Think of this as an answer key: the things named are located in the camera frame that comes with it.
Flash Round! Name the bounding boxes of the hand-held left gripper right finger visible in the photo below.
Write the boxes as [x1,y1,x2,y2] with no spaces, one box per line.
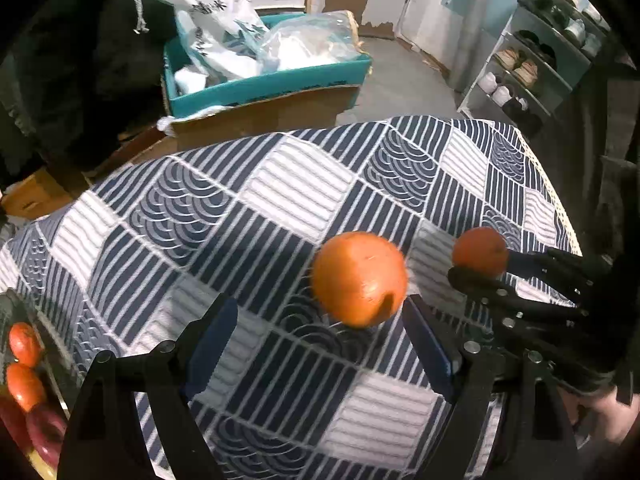
[402,294,581,480]

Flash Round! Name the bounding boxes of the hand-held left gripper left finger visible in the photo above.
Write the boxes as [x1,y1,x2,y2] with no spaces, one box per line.
[57,292,240,480]

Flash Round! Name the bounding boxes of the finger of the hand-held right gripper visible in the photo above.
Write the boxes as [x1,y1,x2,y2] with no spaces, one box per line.
[446,266,586,331]
[505,247,608,301]

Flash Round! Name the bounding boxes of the small tangerine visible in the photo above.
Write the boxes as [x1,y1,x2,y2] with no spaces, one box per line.
[451,226,510,280]
[9,322,43,368]

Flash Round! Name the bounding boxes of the medium tangerine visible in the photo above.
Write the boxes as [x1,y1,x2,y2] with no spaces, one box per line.
[311,232,410,330]

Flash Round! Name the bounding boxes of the clear glass plate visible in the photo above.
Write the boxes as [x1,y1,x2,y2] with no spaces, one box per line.
[0,287,76,480]

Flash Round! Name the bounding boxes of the large red apple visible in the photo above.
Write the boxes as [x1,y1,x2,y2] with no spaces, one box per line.
[25,402,68,466]

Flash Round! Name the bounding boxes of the large orange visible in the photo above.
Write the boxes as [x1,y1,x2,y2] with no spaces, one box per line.
[5,362,47,413]

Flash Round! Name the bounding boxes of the yellow green lemon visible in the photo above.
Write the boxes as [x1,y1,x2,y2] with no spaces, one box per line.
[27,452,58,480]

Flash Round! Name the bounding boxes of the dark red apple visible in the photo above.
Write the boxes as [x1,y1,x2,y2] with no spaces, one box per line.
[0,395,28,456]

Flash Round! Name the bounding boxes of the person's right hand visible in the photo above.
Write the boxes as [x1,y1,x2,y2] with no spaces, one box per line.
[572,390,633,446]

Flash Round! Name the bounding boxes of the dark grey garment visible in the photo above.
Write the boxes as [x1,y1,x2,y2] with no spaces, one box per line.
[575,50,640,261]

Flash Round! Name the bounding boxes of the blue white patterned tablecloth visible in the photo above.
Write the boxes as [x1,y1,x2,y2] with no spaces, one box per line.
[0,116,583,480]

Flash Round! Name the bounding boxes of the grey shoe rack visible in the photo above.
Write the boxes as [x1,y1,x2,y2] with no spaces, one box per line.
[457,0,616,136]

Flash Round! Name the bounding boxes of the rows of shoes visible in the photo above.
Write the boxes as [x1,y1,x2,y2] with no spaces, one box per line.
[475,0,603,133]

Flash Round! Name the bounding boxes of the flat brown cardboard box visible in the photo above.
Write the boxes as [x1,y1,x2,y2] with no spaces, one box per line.
[82,127,176,186]

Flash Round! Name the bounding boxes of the teal cardboard box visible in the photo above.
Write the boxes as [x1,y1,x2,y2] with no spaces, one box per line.
[161,10,373,133]

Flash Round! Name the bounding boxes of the clear plastic bag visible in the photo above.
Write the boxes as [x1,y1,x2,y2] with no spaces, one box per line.
[252,12,366,73]

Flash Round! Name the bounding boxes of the dark hanging clothes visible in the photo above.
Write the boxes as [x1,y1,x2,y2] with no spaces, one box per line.
[0,0,181,171]

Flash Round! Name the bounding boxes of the white printed plastic bag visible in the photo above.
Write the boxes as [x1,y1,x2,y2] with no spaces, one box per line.
[115,0,268,81]

